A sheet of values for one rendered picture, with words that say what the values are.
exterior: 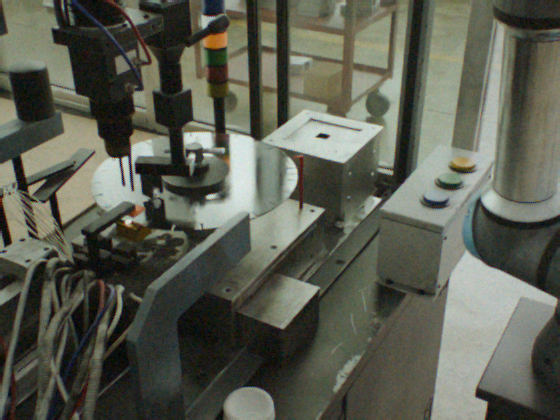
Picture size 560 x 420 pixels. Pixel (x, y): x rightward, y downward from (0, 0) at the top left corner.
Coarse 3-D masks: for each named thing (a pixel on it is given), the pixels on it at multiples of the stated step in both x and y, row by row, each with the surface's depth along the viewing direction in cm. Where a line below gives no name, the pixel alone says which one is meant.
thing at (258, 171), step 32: (224, 160) 122; (256, 160) 122; (288, 160) 122; (96, 192) 113; (128, 192) 113; (192, 192) 113; (224, 192) 113; (256, 192) 113; (288, 192) 113; (160, 224) 105; (192, 224) 105
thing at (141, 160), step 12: (168, 132) 105; (180, 132) 105; (180, 144) 105; (144, 156) 109; (156, 156) 109; (180, 156) 106; (144, 168) 108; (156, 168) 107; (168, 168) 107; (180, 168) 107; (192, 168) 108; (144, 180) 109; (156, 180) 111; (144, 192) 110
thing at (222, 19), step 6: (216, 18) 99; (222, 18) 99; (228, 18) 100; (210, 24) 98; (216, 24) 98; (222, 24) 99; (228, 24) 100; (204, 30) 97; (210, 30) 98; (216, 30) 98; (222, 30) 99; (192, 36) 96; (198, 36) 97; (204, 36) 97; (186, 42) 96; (192, 42) 96; (198, 42) 97
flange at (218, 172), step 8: (208, 160) 117; (216, 160) 120; (200, 168) 115; (208, 168) 116; (216, 168) 117; (224, 168) 117; (168, 176) 115; (176, 176) 115; (192, 176) 115; (200, 176) 115; (208, 176) 115; (216, 176) 115; (224, 176) 115; (168, 184) 114; (176, 184) 113; (184, 184) 113; (192, 184) 113; (200, 184) 113; (208, 184) 113; (216, 184) 114
